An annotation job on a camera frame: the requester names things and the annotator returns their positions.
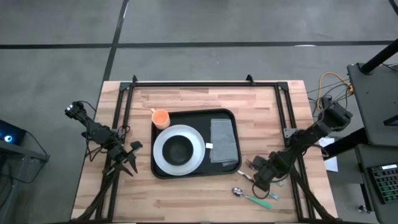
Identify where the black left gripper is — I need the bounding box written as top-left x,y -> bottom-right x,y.
102,141 -> 144,178

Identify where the spoon with green handle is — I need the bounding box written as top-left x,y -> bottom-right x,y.
232,187 -> 274,210

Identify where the black bowl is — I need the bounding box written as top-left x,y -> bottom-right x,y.
162,134 -> 194,167

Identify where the grey cloth napkin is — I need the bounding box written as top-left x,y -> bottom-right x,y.
205,118 -> 239,167

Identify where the orange cup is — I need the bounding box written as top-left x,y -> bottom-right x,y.
150,108 -> 171,131

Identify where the white round plate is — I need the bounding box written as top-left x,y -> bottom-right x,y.
152,124 -> 206,177

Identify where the black plastic tray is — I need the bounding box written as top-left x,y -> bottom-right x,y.
150,108 -> 243,180

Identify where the white paper sheet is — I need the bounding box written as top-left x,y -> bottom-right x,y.
318,136 -> 339,172

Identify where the black desk leg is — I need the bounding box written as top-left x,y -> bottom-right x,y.
357,155 -> 373,214

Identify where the grey desk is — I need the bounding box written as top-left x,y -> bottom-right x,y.
354,144 -> 398,224

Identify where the grey side stand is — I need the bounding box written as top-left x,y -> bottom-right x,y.
0,139 -> 50,224

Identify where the backlit keyboard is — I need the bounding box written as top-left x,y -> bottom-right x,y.
368,164 -> 398,205

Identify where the black device with blue light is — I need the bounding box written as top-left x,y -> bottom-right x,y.
0,119 -> 27,146

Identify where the grey cabinet top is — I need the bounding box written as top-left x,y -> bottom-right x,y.
346,63 -> 398,147

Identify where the black pole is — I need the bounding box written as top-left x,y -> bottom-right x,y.
360,39 -> 398,75

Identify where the black metal table frame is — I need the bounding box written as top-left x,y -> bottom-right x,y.
71,74 -> 338,223

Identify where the yellow cable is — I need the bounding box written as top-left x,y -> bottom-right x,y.
317,72 -> 354,111

